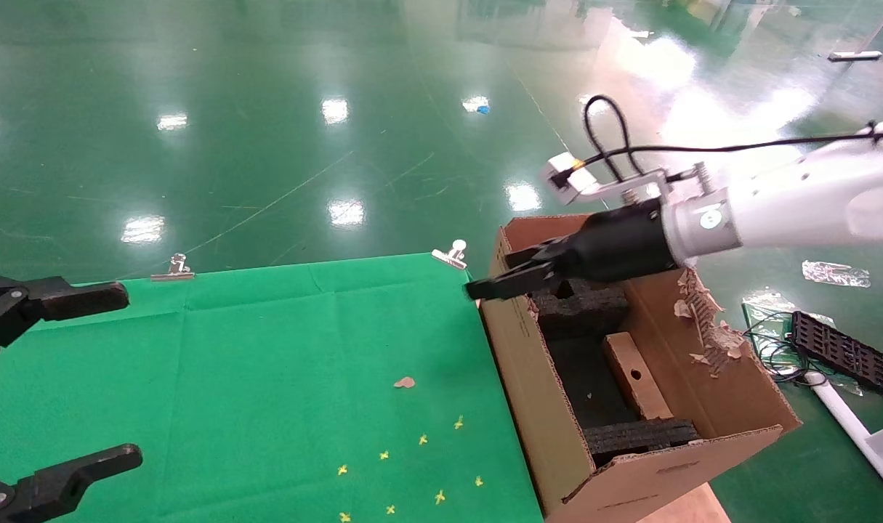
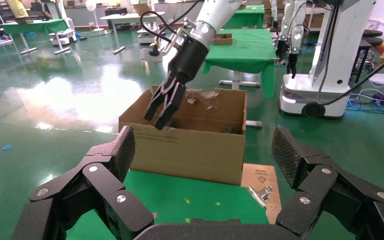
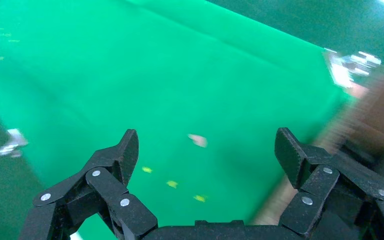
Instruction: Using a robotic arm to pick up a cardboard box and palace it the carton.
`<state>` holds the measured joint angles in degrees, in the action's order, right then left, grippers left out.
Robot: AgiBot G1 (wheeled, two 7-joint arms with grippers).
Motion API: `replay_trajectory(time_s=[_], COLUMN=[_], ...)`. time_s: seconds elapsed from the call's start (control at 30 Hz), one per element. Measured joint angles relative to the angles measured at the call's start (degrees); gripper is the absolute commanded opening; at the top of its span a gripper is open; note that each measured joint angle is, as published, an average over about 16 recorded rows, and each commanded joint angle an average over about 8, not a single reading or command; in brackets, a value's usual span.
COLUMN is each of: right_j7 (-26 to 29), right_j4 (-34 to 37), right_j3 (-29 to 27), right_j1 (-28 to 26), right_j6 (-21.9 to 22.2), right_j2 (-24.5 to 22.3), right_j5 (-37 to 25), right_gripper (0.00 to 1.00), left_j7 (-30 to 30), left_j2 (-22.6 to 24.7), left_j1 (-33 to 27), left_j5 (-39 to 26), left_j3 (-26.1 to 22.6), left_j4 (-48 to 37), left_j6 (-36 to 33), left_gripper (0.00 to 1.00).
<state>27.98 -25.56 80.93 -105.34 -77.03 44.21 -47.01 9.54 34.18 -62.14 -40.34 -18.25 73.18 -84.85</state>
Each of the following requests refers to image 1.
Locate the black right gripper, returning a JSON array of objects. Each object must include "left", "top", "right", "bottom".
[{"left": 464, "top": 199, "right": 679, "bottom": 302}]

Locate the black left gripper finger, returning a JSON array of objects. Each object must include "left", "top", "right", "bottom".
[
  {"left": 0, "top": 273, "right": 132, "bottom": 372},
  {"left": 0, "top": 444, "right": 144, "bottom": 523}
]

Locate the small cardboard box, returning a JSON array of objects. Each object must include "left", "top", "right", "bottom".
[{"left": 603, "top": 332, "right": 675, "bottom": 423}]

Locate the large open cardboard carton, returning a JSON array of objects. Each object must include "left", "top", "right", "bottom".
[{"left": 479, "top": 213, "right": 802, "bottom": 523}]

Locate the metal binder clip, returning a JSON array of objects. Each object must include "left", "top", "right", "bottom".
[
  {"left": 431, "top": 239, "right": 468, "bottom": 270},
  {"left": 150, "top": 254, "right": 195, "bottom": 282}
]

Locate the black foam block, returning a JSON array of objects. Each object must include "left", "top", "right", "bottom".
[{"left": 530, "top": 278, "right": 632, "bottom": 341}]

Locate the black foam liner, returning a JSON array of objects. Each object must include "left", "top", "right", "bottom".
[{"left": 539, "top": 331, "right": 634, "bottom": 431}]

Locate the green table cloth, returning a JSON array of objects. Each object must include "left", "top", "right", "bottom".
[{"left": 0, "top": 252, "right": 545, "bottom": 523}]

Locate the black foam strip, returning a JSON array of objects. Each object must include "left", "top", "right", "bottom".
[{"left": 581, "top": 418, "right": 702, "bottom": 467}]

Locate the flat clear plastic bag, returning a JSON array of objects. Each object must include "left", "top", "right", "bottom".
[{"left": 740, "top": 290, "right": 802, "bottom": 344}]

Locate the crinkled clear plastic bag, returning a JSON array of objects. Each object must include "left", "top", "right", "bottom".
[{"left": 801, "top": 259, "right": 871, "bottom": 288}]

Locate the black grid tray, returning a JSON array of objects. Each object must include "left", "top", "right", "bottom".
[{"left": 788, "top": 310, "right": 883, "bottom": 397}]

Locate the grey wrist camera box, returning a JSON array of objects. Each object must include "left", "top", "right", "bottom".
[{"left": 539, "top": 152, "right": 599, "bottom": 205}]

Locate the aluminium camera bracket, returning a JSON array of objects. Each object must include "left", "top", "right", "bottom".
[{"left": 576, "top": 163, "right": 712, "bottom": 209}]

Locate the thin black wire bundle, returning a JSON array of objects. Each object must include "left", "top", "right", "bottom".
[{"left": 743, "top": 311, "right": 814, "bottom": 384}]

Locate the white tube frame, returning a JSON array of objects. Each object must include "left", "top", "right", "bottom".
[{"left": 805, "top": 370, "right": 883, "bottom": 507}]

